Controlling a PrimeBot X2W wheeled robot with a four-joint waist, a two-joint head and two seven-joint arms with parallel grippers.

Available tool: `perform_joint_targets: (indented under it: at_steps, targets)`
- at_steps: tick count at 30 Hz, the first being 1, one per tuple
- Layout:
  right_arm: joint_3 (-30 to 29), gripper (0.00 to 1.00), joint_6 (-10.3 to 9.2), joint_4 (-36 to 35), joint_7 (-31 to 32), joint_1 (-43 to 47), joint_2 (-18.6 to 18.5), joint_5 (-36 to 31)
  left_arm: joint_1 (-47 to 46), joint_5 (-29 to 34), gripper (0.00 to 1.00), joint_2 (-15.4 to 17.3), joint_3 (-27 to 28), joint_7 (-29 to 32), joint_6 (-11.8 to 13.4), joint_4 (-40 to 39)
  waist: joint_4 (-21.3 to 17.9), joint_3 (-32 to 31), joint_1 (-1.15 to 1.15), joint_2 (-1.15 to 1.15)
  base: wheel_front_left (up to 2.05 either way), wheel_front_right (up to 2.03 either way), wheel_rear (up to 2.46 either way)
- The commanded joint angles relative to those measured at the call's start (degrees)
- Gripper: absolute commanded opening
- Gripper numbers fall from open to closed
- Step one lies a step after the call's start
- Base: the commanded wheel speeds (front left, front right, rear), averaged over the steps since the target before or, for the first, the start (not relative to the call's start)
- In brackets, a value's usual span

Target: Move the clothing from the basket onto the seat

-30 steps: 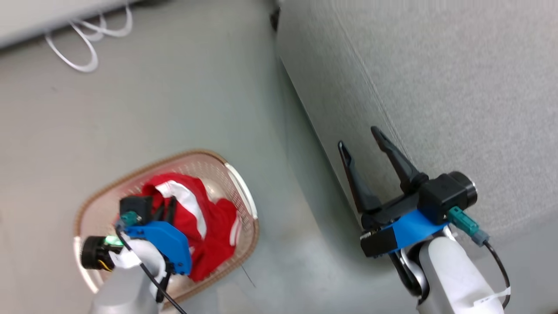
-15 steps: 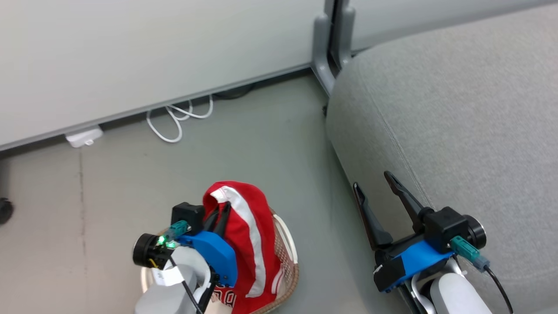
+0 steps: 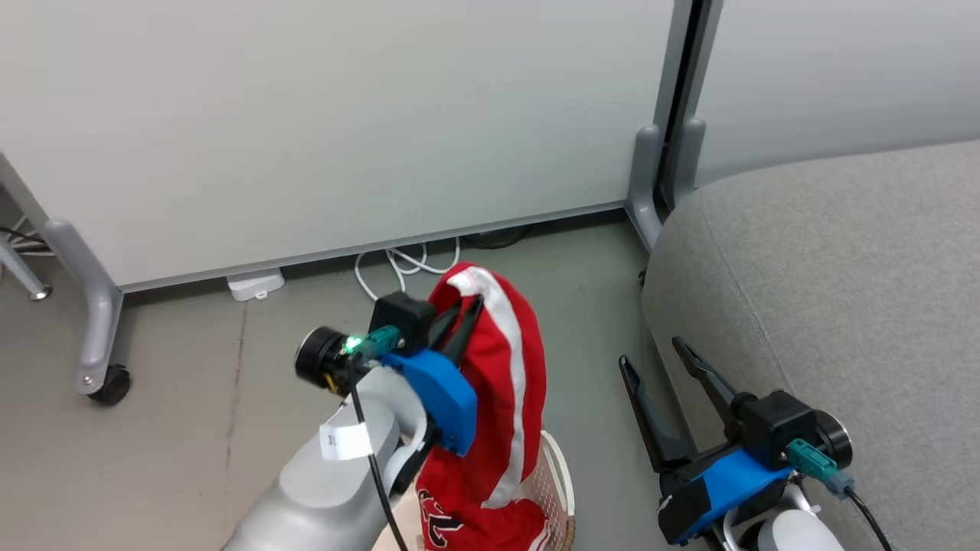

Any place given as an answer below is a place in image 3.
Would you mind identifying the grey partition leg with caster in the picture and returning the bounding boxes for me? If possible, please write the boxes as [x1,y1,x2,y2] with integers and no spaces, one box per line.
[42,218,127,395]

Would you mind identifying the black caster wheel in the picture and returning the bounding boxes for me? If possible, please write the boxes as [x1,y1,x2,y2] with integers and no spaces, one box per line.
[87,364,131,406]

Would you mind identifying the wide white partition panel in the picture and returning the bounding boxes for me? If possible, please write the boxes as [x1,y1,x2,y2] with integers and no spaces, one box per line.
[0,0,675,295]

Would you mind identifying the narrow white partition panel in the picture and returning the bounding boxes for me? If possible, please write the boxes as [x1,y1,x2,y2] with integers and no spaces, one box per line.
[693,0,980,188]

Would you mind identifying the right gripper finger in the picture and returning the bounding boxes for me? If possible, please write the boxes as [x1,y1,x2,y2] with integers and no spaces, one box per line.
[619,356,694,474]
[672,337,755,441]

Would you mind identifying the grey metal furniture leg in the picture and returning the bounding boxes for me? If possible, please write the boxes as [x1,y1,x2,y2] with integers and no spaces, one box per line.
[0,233,53,301]

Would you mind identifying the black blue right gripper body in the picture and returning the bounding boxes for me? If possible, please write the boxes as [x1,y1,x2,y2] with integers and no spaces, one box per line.
[657,390,852,546]

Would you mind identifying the left arm cable, teal plug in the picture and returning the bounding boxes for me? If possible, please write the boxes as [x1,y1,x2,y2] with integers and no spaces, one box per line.
[342,325,410,551]

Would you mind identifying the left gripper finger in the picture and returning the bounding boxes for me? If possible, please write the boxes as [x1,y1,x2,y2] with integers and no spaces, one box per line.
[429,298,465,351]
[443,295,485,368]

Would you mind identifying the black floor cable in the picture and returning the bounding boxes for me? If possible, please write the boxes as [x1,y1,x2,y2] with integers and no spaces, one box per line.
[459,224,537,250]

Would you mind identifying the grey partition post foot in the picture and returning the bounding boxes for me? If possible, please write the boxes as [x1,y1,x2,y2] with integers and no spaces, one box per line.
[626,122,668,253]
[662,115,709,211]

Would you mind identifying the arm cable, teal plug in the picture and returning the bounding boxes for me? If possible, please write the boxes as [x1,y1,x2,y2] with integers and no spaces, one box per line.
[785,439,895,551]
[342,325,410,551]

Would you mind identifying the grey fabric sofa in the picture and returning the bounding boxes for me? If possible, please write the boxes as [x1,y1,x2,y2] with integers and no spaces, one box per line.
[642,140,980,551]

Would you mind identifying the white paper label tag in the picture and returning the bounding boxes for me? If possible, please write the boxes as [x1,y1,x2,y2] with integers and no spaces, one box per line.
[319,421,374,461]

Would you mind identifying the white looped cable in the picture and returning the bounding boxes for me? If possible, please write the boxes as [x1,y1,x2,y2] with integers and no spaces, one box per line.
[354,237,462,303]

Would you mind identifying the red white basketball jersey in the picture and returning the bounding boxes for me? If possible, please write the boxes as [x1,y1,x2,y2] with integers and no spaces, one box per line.
[416,262,552,551]

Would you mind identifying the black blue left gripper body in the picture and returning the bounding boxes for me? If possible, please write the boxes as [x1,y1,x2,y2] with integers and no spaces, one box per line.
[295,291,477,458]

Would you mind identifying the right arm cable, teal plug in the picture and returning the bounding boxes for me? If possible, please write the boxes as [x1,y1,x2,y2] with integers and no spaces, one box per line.
[785,439,895,551]

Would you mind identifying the cream perforated laundry basket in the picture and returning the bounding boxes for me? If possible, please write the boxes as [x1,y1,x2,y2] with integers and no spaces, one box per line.
[371,430,577,551]

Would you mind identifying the white power adapter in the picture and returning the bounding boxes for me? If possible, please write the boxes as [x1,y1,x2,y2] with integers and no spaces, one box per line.
[227,268,286,302]

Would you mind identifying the thin black floor cables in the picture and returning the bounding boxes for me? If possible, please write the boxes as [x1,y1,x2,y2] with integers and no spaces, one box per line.
[0,224,48,257]

